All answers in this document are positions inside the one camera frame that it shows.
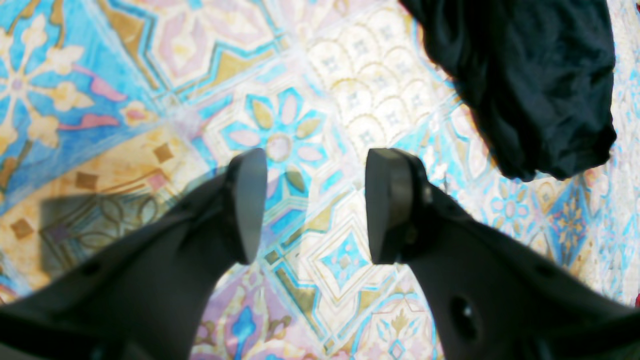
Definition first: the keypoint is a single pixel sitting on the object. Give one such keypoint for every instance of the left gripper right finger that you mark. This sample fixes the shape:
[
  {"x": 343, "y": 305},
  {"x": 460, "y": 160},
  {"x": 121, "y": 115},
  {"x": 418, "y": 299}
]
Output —
[{"x": 491, "y": 297}]

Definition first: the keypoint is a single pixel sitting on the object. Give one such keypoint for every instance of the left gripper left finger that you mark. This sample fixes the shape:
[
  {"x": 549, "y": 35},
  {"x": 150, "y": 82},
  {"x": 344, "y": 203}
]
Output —
[{"x": 143, "y": 296}]

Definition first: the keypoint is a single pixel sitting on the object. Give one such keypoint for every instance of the black t-shirt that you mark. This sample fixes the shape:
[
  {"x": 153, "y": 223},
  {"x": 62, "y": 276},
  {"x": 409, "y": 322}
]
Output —
[{"x": 536, "y": 75}]

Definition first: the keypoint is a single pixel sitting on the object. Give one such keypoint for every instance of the patterned tablecloth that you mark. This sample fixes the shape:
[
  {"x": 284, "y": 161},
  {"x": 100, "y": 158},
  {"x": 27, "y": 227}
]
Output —
[{"x": 112, "y": 109}]

